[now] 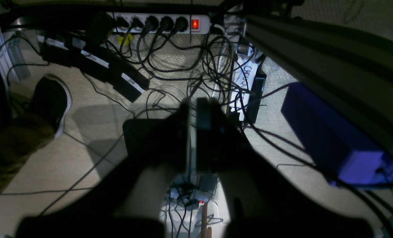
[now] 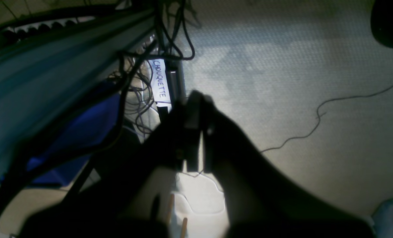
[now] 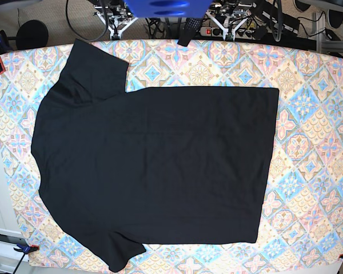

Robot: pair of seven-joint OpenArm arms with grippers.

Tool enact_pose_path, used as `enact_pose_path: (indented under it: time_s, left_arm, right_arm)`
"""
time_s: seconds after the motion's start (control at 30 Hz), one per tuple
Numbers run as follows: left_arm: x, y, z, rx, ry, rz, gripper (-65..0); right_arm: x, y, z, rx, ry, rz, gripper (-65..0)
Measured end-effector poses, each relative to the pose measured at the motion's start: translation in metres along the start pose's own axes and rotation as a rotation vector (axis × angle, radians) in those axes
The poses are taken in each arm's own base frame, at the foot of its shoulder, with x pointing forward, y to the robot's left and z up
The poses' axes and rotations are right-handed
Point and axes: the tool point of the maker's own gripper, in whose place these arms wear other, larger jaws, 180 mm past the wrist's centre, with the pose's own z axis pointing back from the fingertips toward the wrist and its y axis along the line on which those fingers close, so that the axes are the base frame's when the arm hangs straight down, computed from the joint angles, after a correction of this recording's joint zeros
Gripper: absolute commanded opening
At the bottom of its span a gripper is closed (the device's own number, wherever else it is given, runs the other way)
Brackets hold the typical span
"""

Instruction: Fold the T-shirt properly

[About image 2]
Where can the blue box under table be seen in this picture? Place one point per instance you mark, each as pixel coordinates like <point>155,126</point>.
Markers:
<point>87,129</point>

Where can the patterned tablecloth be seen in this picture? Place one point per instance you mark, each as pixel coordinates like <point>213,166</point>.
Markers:
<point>41,77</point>

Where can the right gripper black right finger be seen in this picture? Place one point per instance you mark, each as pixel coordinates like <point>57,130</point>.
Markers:
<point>261,201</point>

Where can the black round object on floor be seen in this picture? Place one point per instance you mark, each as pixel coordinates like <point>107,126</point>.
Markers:
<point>381,22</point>

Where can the white label strip with text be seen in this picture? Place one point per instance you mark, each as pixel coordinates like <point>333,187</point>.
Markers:
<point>159,84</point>

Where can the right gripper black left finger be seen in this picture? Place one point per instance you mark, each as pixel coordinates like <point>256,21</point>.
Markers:
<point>132,201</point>

